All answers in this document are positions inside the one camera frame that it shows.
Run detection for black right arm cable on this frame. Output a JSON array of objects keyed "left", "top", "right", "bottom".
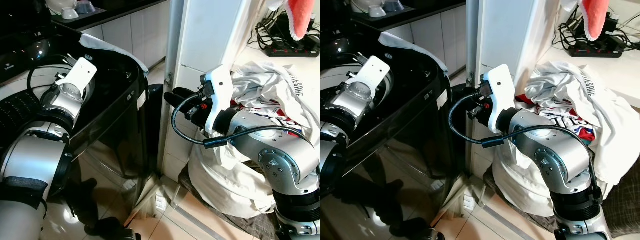
[
  {"left": 448, "top": 95, "right": 598, "bottom": 191},
  {"left": 171, "top": 92, "right": 313, "bottom": 151}
]

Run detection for large white bowl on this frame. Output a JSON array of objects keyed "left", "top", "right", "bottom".
[
  {"left": 47, "top": 0, "right": 78, "bottom": 15},
  {"left": 350, "top": 0, "right": 385, "bottom": 13}
]

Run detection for white printed shirt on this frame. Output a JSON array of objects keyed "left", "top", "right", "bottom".
[
  {"left": 527, "top": 61, "right": 640, "bottom": 196},
  {"left": 230, "top": 61, "right": 321, "bottom": 166}
]

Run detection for black robot foot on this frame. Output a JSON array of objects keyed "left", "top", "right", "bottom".
[
  {"left": 85, "top": 217, "right": 141, "bottom": 240},
  {"left": 390, "top": 220, "right": 436, "bottom": 240}
]

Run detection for white kitchen base cabinet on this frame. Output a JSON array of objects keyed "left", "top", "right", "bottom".
[
  {"left": 80, "top": 2, "right": 171, "bottom": 71},
  {"left": 385, "top": 5, "right": 468, "bottom": 76}
]

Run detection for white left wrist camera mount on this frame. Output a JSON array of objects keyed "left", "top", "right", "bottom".
[
  {"left": 345, "top": 56, "right": 391, "bottom": 98},
  {"left": 56, "top": 56, "right": 98, "bottom": 98}
]

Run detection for black tangled power cables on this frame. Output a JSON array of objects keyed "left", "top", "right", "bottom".
[
  {"left": 255, "top": 11, "right": 321, "bottom": 51},
  {"left": 557, "top": 9, "right": 640, "bottom": 51}
]

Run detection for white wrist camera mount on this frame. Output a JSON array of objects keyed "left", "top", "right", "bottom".
[
  {"left": 200, "top": 65, "right": 236, "bottom": 136},
  {"left": 345, "top": 56, "right": 391, "bottom": 98},
  {"left": 480, "top": 64, "right": 516, "bottom": 135},
  {"left": 56, "top": 56, "right": 98, "bottom": 98}
]

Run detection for red fluffy towel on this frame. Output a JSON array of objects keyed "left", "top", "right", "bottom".
[
  {"left": 285, "top": 0, "right": 316, "bottom": 42},
  {"left": 580, "top": 0, "right": 611, "bottom": 42}
]

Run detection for black washing machine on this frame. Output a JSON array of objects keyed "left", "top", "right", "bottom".
[
  {"left": 0, "top": 20, "right": 151, "bottom": 183},
  {"left": 320, "top": 22, "right": 451, "bottom": 186}
]

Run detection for black kitchen counter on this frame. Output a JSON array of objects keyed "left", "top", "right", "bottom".
[
  {"left": 350, "top": 0, "right": 468, "bottom": 28},
  {"left": 50, "top": 0, "right": 168, "bottom": 32}
]

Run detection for white cloth on washer rim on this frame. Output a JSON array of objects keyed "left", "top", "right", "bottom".
[{"left": 378, "top": 32, "right": 448, "bottom": 76}]

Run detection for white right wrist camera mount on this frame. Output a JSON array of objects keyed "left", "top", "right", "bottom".
[
  {"left": 200, "top": 65, "right": 236, "bottom": 136},
  {"left": 480, "top": 64, "right": 516, "bottom": 135}
]

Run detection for black rounded container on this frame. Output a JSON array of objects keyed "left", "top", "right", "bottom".
[
  {"left": 146, "top": 84, "right": 165, "bottom": 176},
  {"left": 446, "top": 82, "right": 468, "bottom": 173}
]

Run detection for red blue patterned garment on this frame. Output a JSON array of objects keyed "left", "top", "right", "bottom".
[
  {"left": 232, "top": 100, "right": 301, "bottom": 132},
  {"left": 515, "top": 92, "right": 596, "bottom": 143}
]

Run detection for tall white cabinet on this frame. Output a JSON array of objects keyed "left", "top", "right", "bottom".
[
  {"left": 465, "top": 0, "right": 566, "bottom": 176},
  {"left": 159, "top": 0, "right": 266, "bottom": 181}
]

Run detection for black power strip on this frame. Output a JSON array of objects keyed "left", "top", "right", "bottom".
[
  {"left": 264, "top": 42, "right": 321, "bottom": 58},
  {"left": 567, "top": 42, "right": 627, "bottom": 58}
]

